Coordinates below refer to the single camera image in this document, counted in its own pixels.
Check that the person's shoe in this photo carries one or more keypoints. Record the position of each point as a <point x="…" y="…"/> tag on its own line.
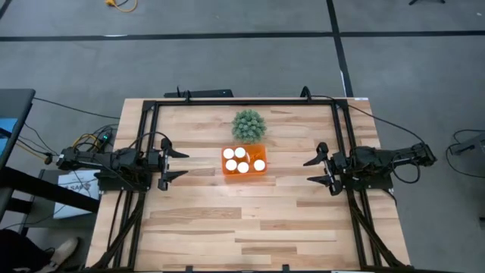
<point x="65" y="251"/>

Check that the person's leg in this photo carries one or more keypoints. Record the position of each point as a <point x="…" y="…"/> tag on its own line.
<point x="20" y="252"/>

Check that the orange pill bottle white cap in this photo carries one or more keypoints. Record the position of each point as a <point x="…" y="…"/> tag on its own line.
<point x="239" y="152"/>
<point x="259" y="165"/>
<point x="243" y="167"/>
<point x="231" y="165"/>
<point x="228" y="153"/>

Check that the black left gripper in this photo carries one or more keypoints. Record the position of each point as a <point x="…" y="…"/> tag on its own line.
<point x="163" y="167"/>

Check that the orange plastic basket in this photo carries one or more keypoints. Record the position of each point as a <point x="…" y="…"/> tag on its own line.
<point x="254" y="154"/>

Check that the black desk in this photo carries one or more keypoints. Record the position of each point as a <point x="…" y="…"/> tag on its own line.
<point x="15" y="106"/>

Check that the green artificial plant in pot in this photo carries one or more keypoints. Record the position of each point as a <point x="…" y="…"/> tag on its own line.
<point x="249" y="126"/>

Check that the black power strip green light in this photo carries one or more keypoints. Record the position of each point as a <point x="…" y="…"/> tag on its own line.
<point x="105" y="137"/>

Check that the black flat box with antennas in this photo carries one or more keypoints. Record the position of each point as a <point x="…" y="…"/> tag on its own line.
<point x="201" y="93"/>

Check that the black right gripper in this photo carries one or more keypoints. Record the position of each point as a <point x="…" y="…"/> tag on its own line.
<point x="339" y="165"/>

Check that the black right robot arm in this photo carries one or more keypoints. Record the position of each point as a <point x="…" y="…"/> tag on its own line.
<point x="390" y="157"/>

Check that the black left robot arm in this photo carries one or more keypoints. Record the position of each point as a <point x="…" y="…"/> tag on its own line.
<point x="110" y="159"/>

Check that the black aluminium table frame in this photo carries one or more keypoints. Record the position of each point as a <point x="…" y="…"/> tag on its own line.
<point x="246" y="102"/>

